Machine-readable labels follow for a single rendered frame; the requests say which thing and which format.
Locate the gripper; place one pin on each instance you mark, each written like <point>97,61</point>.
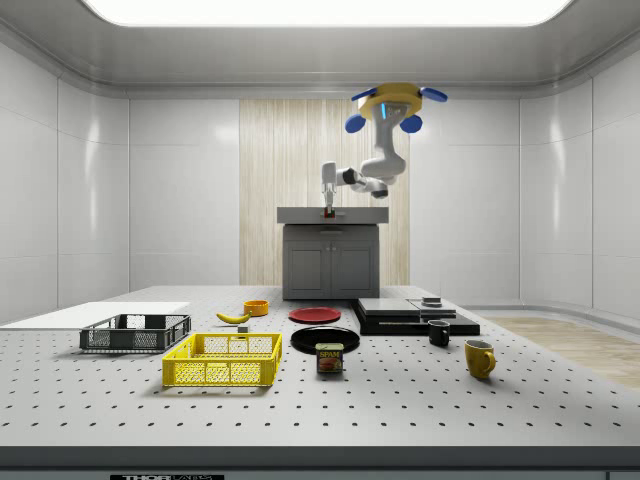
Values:
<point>328,192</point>

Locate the puzzle cube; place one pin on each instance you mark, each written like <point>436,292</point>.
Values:
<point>328,213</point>

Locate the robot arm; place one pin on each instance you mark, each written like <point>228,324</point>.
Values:
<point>385,150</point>

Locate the white drawer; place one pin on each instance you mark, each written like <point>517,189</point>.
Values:
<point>300,215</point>

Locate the white cabinet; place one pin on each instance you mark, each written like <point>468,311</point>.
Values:
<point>330,265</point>

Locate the drone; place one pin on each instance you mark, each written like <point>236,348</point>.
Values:
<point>395,95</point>

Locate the red plate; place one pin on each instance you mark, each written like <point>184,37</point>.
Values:
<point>315,315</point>

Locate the black stove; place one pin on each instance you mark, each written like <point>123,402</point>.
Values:
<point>390,312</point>

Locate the yellow bowl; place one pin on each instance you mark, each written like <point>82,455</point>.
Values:
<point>256,309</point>

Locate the black plate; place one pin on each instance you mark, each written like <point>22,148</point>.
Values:
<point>310,337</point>

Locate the banana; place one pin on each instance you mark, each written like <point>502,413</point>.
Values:
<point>232,318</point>

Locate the flat-sided can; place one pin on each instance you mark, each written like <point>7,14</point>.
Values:
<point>329,360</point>

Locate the black mug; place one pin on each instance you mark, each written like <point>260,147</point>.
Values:
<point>438,334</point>

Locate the yellow basket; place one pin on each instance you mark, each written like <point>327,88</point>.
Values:
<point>220,370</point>

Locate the yellow mug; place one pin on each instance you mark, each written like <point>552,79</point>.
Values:
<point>477,360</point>

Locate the dark grey basket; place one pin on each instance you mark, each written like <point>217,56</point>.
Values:
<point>135,340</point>

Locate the white board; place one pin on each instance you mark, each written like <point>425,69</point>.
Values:
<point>90,315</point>

